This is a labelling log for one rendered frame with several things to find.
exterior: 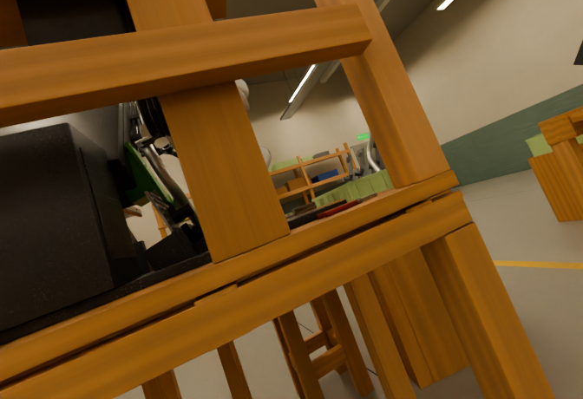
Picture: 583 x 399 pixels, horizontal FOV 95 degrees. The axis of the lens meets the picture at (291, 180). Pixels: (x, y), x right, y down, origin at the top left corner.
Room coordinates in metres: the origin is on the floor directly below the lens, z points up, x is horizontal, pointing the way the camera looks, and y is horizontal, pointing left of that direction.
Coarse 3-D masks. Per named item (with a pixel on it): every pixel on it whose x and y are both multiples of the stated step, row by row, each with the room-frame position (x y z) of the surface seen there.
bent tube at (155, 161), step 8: (136, 144) 0.72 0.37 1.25; (152, 144) 0.75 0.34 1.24; (144, 152) 0.71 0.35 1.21; (152, 152) 0.69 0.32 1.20; (152, 160) 0.67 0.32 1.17; (160, 160) 0.68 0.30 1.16; (160, 168) 0.67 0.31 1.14; (160, 176) 0.68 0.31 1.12; (168, 176) 0.68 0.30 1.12; (168, 184) 0.69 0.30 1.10; (176, 184) 0.70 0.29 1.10; (176, 192) 0.71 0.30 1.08; (176, 200) 0.73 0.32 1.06; (184, 200) 0.74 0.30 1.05; (192, 216) 0.79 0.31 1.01
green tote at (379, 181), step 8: (368, 176) 1.36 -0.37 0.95; (376, 176) 1.37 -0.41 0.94; (384, 176) 1.39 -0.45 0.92; (344, 184) 1.34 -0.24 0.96; (352, 184) 1.33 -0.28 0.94; (360, 184) 1.35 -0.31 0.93; (368, 184) 1.36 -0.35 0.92; (376, 184) 1.37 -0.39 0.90; (384, 184) 1.38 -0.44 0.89; (392, 184) 1.39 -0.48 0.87; (328, 192) 1.57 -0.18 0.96; (336, 192) 1.48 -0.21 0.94; (344, 192) 1.37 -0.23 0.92; (352, 192) 1.33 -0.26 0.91; (360, 192) 1.34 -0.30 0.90; (368, 192) 1.35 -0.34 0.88; (376, 192) 1.36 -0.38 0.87; (312, 200) 1.90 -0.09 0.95; (320, 200) 1.76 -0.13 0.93; (328, 200) 1.63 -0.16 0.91
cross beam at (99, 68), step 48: (48, 48) 0.36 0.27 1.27; (96, 48) 0.38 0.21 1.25; (144, 48) 0.39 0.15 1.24; (192, 48) 0.42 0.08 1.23; (240, 48) 0.44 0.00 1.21; (288, 48) 0.46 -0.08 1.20; (336, 48) 0.50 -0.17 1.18; (0, 96) 0.34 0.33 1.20; (48, 96) 0.35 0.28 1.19; (96, 96) 0.38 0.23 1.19; (144, 96) 0.43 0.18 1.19
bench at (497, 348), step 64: (384, 192) 0.73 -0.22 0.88; (256, 256) 0.46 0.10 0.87; (320, 256) 0.49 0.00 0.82; (384, 256) 0.53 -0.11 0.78; (448, 256) 0.58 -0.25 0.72; (64, 320) 0.48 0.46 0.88; (128, 320) 0.40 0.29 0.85; (192, 320) 0.42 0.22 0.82; (256, 320) 0.45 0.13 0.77; (384, 320) 1.17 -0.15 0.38; (512, 320) 0.59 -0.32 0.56; (0, 384) 0.48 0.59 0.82; (64, 384) 0.37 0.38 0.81; (128, 384) 0.39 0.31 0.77; (384, 384) 1.18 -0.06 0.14; (512, 384) 0.57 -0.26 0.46
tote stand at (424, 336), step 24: (408, 264) 1.31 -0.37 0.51; (384, 288) 1.29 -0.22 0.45; (408, 288) 1.31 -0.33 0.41; (432, 288) 1.32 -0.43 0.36; (384, 312) 1.37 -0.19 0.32; (408, 312) 1.30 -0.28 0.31; (432, 312) 1.32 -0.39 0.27; (408, 336) 1.30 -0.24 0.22; (432, 336) 1.31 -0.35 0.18; (456, 336) 1.32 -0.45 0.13; (408, 360) 1.30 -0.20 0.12; (432, 360) 1.31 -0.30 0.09; (456, 360) 1.32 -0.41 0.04
